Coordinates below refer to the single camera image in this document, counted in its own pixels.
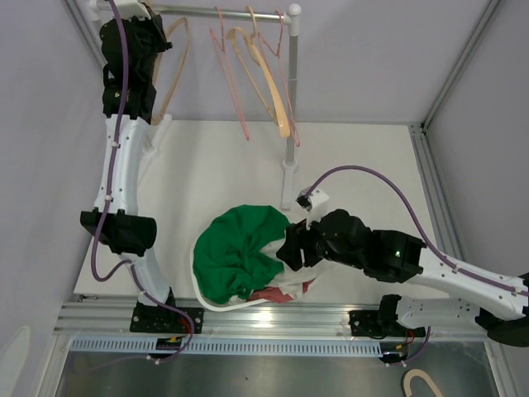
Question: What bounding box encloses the beige hanger on floor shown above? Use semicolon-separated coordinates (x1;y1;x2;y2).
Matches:
403;370;446;397

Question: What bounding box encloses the green t shirt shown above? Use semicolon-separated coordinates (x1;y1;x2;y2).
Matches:
193;204;289;305

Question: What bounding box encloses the beige t shirt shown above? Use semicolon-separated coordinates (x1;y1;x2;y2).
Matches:
228;261;330;303

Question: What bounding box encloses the white slotted cable duct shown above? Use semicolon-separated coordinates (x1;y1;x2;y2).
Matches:
70;336;383;358

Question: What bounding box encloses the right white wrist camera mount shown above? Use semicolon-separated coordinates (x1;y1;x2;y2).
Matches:
296;189;329;230

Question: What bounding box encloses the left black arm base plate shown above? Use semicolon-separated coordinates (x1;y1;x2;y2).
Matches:
129;293;204;334

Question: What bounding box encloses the pink t shirt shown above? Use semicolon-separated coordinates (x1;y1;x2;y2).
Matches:
247;280;315;304

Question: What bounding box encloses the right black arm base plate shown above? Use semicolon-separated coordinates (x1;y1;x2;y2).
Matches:
349;309;426;340

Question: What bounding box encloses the pink wire hanger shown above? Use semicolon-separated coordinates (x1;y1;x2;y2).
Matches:
209;7;250;141
258;12;302;146

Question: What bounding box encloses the beige wooden hanger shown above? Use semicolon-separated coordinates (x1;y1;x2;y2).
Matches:
151;17;191;126
225;5;297;139

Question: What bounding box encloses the aluminium rail frame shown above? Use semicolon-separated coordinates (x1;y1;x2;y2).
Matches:
52;300;505;338

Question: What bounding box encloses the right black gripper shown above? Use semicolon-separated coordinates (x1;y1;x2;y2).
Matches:
276;208;364;270

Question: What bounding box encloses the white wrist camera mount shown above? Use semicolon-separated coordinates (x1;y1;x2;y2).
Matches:
296;189;329;230
108;0;151;20

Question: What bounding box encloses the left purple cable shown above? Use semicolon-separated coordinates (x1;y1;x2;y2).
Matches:
91;0;195;365

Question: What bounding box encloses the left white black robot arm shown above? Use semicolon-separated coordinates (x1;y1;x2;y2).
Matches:
80;1;178;332

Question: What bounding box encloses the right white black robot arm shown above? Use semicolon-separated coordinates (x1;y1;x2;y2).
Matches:
276;209;528;347

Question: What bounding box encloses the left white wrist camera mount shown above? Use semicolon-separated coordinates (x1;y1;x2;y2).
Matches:
108;0;151;20

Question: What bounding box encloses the white perforated plastic basket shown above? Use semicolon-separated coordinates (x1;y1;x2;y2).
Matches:
189;246;267;313

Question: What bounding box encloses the metal clothes rack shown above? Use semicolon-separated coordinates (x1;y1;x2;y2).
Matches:
88;1;302;210

